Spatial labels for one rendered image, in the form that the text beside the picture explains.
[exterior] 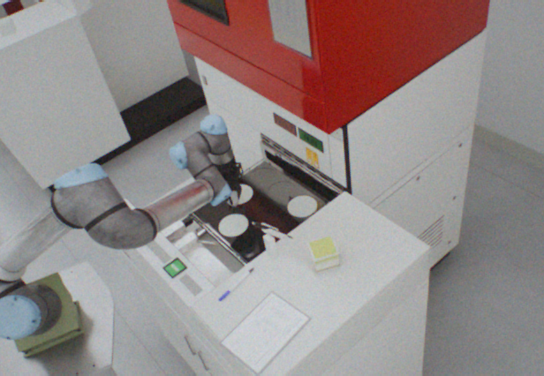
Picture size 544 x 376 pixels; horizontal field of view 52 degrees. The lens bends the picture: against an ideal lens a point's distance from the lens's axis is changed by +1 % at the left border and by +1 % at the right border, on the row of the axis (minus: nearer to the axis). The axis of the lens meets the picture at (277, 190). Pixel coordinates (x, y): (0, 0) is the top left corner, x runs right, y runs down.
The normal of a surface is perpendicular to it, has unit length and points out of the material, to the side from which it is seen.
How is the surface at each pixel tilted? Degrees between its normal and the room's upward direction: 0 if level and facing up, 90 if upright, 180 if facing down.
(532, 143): 90
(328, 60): 90
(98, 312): 0
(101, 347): 0
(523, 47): 90
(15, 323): 50
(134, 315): 0
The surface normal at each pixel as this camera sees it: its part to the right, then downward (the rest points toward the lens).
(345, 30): 0.64, 0.47
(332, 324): -0.14, -0.71
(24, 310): 0.23, 0.00
